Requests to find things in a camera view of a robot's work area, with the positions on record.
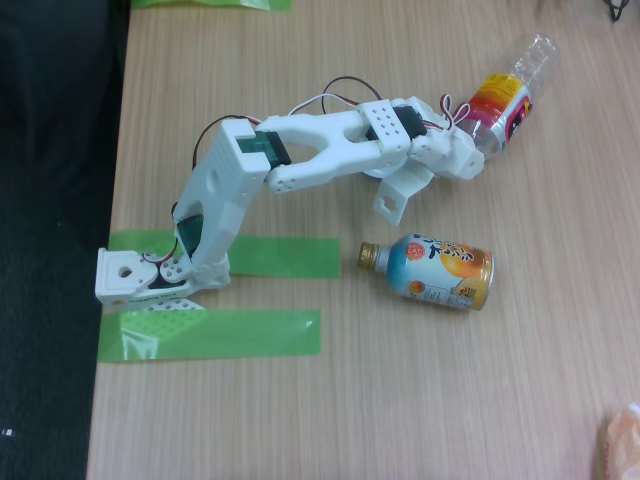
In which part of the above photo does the clear plastic bottle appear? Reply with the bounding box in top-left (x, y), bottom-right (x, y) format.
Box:
top-left (452, 33), bottom-right (561, 160)

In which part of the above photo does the green tape strip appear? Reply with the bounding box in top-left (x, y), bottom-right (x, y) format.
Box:
top-left (96, 308), bottom-right (322, 364)
top-left (108, 228), bottom-right (342, 280)
top-left (130, 0), bottom-right (293, 14)

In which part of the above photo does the red white black servo cable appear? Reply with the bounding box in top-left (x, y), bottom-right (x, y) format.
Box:
top-left (437, 93), bottom-right (471, 136)
top-left (192, 75), bottom-right (387, 166)

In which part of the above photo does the orange plastic bag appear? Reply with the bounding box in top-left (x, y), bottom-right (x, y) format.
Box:
top-left (597, 402), bottom-right (640, 480)

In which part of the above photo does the orange juice bottle can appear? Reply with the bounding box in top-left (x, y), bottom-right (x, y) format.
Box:
top-left (356, 231), bottom-right (495, 312)

